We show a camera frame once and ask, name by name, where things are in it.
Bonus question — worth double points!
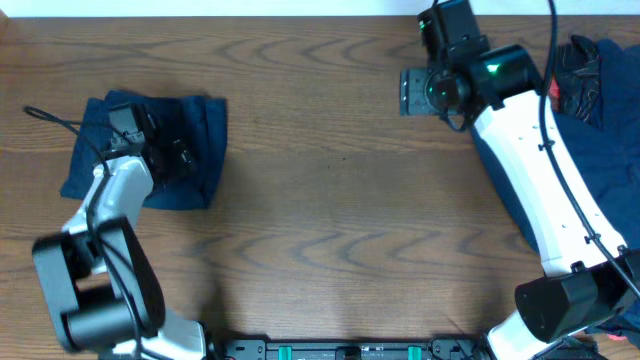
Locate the navy blue shorts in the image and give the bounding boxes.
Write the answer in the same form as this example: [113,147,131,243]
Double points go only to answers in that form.
[60,90,227,211]

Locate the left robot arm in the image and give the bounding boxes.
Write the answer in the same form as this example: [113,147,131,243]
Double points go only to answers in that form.
[23,103,215,360]

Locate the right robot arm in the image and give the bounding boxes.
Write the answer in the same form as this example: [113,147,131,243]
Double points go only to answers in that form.
[399,0,639,359]

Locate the red garment piece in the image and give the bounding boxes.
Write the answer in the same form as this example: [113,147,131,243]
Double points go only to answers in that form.
[548,79,560,99]

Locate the black patterned garment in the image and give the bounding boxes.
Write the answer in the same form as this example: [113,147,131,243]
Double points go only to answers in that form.
[554,35,601,125]

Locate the navy blue garment pile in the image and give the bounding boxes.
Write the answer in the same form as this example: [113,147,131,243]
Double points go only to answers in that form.
[469,38,640,346]

